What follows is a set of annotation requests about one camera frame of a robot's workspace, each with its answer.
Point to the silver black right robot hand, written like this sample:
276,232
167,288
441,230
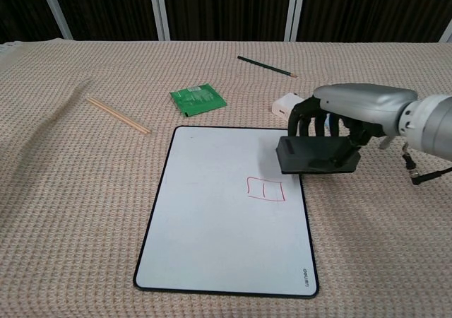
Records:
360,102

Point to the dark grey board eraser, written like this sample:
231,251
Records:
310,153

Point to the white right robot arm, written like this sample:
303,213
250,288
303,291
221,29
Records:
429,123

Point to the grey utility knife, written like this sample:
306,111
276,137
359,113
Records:
386,142

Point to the white charger cube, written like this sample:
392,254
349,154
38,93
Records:
284,106

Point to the green pencil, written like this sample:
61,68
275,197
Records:
266,66

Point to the green foil packet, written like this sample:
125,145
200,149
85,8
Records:
196,99

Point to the wooden chopstick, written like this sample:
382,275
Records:
114,114
121,114

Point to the beige waffle tablecloth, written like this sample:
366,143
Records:
70,208

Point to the white partition frame post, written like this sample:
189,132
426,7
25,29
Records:
159,8
447,32
54,7
295,8

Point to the white board with black frame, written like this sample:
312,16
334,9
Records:
219,226

